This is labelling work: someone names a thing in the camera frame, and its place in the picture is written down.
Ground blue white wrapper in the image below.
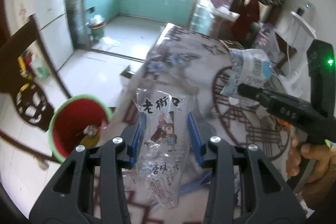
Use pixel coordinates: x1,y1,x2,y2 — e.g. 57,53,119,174
221,49,272,99

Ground clear printed snack bag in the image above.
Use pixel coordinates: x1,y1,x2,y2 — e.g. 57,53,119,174
123,88,195,209

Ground red green-rimmed trash bin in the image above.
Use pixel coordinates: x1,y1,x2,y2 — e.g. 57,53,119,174
47,94,113,163

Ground green kitchen trash bin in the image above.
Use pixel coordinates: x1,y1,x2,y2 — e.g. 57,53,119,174
88,15,106,42

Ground teal kitchen cabinets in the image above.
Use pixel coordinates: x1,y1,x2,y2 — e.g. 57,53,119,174
84,0,195,27

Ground right hand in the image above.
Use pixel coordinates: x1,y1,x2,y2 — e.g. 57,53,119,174
286,131,336,184

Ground purple label water bottle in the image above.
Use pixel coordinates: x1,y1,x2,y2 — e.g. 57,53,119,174
252,23,276,52

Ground dark carved wooden chair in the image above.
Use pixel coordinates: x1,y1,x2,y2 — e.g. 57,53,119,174
0,13,73,162

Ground floral patterned tablecloth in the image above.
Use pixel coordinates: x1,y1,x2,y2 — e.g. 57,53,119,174
89,23,308,224

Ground white wall shelf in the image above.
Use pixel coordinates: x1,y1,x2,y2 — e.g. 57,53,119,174
276,5,317,52

